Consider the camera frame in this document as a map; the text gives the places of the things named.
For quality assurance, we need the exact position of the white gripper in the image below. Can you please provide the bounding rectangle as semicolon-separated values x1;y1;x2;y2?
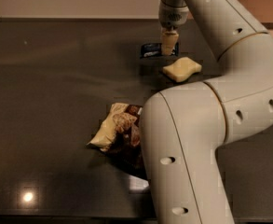
158;2;189;56

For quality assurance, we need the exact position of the dark blue rxbar wrapper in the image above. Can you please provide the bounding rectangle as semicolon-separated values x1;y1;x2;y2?
140;43;179;58

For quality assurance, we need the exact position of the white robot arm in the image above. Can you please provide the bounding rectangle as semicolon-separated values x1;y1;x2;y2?
141;0;273;224

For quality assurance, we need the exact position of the brown sea salt chip bag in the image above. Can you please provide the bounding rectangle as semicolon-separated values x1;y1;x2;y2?
86;103;146;179

